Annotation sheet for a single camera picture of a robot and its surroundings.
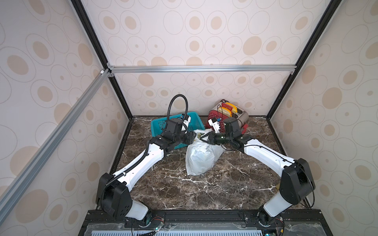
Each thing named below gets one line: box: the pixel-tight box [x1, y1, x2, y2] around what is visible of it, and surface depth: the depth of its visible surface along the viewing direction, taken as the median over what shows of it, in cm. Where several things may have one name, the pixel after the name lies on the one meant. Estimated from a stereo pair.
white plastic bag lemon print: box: [185, 128, 226, 177], surface depth 78 cm
